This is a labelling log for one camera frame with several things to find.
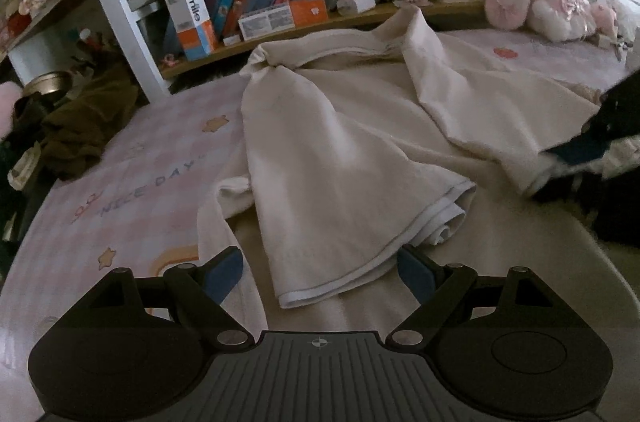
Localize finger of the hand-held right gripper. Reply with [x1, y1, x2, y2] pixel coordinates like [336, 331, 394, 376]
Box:
[542, 133, 613, 165]
[530, 162, 601, 203]

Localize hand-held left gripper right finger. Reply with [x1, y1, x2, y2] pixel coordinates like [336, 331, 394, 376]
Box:
[387, 245, 561, 351]

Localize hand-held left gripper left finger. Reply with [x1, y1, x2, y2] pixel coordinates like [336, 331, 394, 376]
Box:
[80, 246, 251, 353]

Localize cream shirt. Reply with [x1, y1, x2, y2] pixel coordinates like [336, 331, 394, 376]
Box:
[197, 5, 603, 310]

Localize brown cloth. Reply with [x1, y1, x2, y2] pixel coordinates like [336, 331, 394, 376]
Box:
[39, 65, 148, 180]

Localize tall white orange box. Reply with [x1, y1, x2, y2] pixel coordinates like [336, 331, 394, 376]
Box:
[161, 0, 219, 62]

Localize round metal tin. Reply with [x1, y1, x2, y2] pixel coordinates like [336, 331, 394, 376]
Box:
[22, 71, 76, 96]

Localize long white orange box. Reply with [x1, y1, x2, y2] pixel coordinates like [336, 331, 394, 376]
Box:
[238, 0, 329, 42]

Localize white shelf frame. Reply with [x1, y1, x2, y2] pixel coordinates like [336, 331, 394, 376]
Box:
[67, 0, 173, 103]

